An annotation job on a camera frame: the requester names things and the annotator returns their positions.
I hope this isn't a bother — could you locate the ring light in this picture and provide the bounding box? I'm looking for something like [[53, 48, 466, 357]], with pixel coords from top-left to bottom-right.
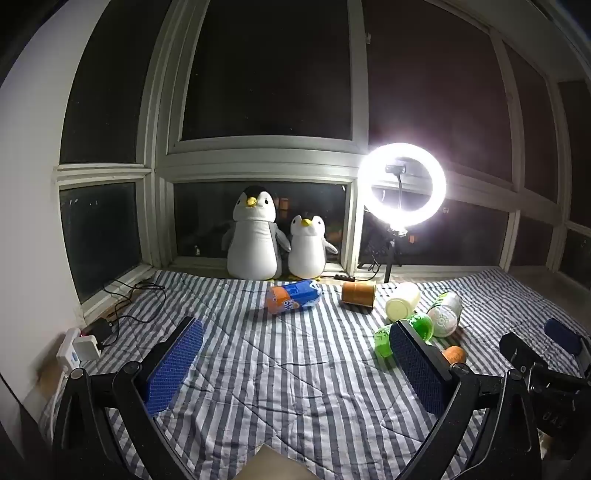
[[358, 143, 448, 228]]

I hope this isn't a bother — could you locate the green plastic bottle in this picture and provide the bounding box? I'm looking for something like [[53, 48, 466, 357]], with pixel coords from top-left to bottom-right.
[[374, 312, 435, 359]]

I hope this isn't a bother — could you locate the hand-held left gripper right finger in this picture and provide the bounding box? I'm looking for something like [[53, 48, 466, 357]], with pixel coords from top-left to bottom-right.
[[390, 319, 542, 480]]

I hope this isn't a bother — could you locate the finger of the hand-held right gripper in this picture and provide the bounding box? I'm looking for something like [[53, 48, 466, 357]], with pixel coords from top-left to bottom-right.
[[499, 331, 536, 377], [544, 318, 583, 356]]

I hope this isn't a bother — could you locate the white power strip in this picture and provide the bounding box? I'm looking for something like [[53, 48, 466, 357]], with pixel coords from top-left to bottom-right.
[[56, 328, 100, 370]]

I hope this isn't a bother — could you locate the small penguin plush toy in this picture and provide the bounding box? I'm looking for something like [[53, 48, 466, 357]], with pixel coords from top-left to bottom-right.
[[288, 215, 339, 276]]

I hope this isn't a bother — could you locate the black tripod stand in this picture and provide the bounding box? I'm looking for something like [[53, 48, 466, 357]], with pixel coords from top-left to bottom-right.
[[365, 225, 409, 284]]

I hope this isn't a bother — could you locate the black cable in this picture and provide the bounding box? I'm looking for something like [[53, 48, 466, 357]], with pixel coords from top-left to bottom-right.
[[99, 278, 166, 348]]

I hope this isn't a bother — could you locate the striped blanket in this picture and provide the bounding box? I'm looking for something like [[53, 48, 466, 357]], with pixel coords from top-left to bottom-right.
[[39, 268, 591, 480]]

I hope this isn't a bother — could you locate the large penguin plush toy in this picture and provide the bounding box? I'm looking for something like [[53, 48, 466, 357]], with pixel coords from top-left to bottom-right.
[[221, 185, 291, 280]]

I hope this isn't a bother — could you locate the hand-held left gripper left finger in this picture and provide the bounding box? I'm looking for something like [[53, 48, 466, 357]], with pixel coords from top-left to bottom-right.
[[52, 316, 204, 480]]

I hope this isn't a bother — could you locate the cream cup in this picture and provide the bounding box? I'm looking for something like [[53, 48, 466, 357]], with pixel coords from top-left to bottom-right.
[[385, 282, 421, 323]]

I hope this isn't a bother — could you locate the white window frame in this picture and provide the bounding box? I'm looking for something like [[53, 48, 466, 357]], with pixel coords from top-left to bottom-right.
[[51, 0, 591, 319]]

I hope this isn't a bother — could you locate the white cup with green print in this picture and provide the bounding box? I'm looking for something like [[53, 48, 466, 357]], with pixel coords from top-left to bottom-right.
[[427, 292, 463, 338]]

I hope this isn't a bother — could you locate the black power adapter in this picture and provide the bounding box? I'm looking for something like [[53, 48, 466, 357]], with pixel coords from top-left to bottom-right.
[[90, 318, 115, 342]]

